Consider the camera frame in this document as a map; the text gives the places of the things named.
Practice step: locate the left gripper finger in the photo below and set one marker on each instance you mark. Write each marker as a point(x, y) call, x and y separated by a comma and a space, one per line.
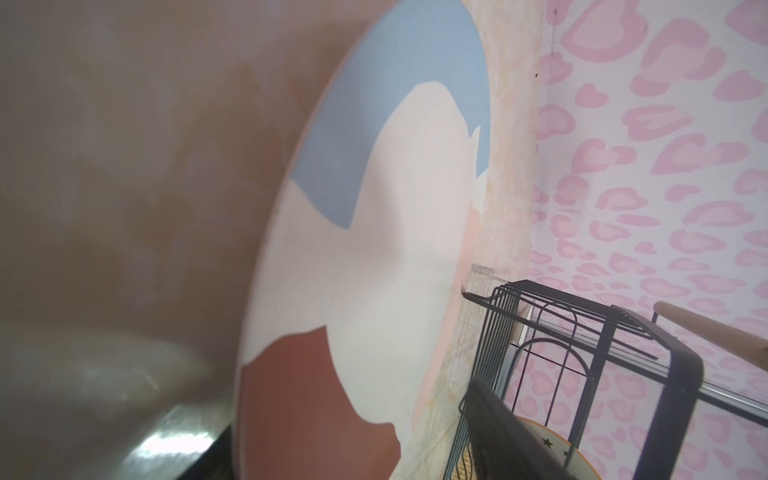
point(501, 446)

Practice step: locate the white star cartoon plate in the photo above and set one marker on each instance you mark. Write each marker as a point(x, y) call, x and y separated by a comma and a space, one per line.
point(577, 466)

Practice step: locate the pastel abstract pattern plate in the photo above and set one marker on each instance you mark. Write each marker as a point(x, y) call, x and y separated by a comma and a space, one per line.
point(359, 277)

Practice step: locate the black wire dish rack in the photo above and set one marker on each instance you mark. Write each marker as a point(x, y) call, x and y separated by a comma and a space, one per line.
point(637, 395)

